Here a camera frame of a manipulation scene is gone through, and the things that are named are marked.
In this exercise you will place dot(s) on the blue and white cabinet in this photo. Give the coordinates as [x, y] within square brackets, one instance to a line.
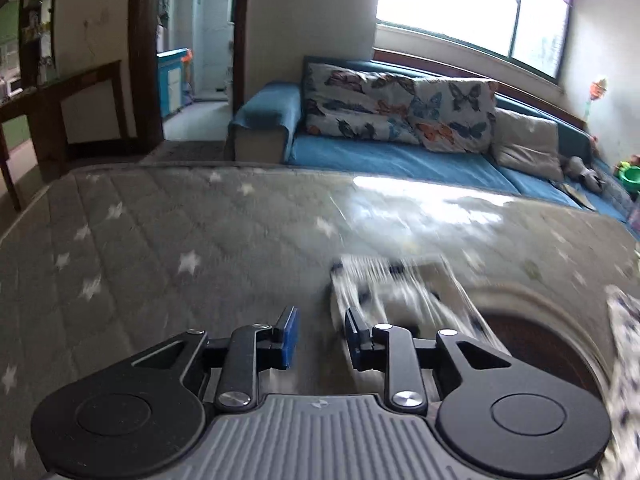
[172, 85]

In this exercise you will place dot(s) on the teal sofa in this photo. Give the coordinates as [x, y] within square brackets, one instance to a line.
[390, 160]

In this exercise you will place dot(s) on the beige cushion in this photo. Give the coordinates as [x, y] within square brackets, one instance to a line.
[527, 142]

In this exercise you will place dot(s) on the white patterned garment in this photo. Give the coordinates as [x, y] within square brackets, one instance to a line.
[400, 280]
[625, 350]

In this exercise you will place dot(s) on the green toy bowl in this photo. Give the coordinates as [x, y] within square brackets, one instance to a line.
[630, 176]

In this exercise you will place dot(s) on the blue armrest cover cloth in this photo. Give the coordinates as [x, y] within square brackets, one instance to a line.
[265, 105]

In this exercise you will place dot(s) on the green kitchen cabinet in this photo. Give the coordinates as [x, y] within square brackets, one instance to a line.
[7, 20]

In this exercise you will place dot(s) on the dark wooden console table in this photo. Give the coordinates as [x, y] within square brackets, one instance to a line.
[45, 105]

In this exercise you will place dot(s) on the orange flower toy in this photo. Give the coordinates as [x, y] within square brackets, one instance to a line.
[597, 90]

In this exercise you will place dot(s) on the white microwave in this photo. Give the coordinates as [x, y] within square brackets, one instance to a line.
[10, 87]

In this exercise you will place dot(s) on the grey plush toy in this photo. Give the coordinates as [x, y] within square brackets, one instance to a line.
[582, 172]

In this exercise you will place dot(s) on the grey star quilted table cover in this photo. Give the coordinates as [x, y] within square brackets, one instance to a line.
[150, 240]

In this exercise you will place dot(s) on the dark wooden door frame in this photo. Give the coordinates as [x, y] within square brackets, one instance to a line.
[145, 60]

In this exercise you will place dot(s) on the butterfly print cushion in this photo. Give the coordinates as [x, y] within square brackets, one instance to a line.
[350, 100]
[450, 115]

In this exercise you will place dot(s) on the round black induction cooker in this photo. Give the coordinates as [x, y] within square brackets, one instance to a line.
[540, 345]

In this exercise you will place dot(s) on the dark wooden shelf unit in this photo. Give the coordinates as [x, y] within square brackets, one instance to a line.
[37, 20]

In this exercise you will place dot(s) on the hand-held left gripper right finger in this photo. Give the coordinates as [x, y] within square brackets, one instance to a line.
[356, 340]

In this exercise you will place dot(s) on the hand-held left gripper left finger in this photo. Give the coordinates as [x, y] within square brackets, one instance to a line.
[289, 335]

